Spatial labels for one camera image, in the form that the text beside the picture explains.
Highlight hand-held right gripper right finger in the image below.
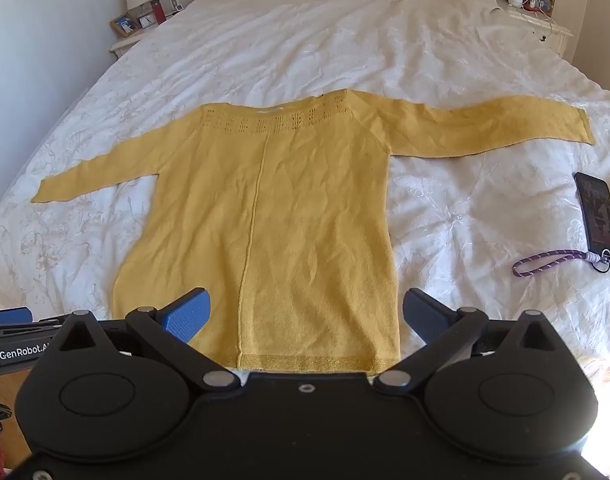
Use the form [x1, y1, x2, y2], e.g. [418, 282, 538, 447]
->
[374, 287, 564, 393]

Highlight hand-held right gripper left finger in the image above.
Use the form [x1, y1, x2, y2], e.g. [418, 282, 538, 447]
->
[51, 287, 240, 393]

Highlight yellow knit sweater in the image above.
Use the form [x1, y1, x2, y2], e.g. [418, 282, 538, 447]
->
[31, 89, 594, 375]

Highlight black smartphone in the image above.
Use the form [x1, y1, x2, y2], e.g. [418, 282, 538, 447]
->
[573, 171, 610, 264]

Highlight cream nightstand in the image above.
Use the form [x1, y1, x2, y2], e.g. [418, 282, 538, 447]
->
[494, 0, 574, 57]
[109, 6, 188, 62]

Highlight white embroidered bedspread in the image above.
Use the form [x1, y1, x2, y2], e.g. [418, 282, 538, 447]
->
[0, 0, 610, 398]

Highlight purple wrist strap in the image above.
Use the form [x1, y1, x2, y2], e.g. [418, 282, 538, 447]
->
[512, 248, 610, 279]

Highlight white charging cable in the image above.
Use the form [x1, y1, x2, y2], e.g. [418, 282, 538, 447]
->
[524, 7, 556, 42]

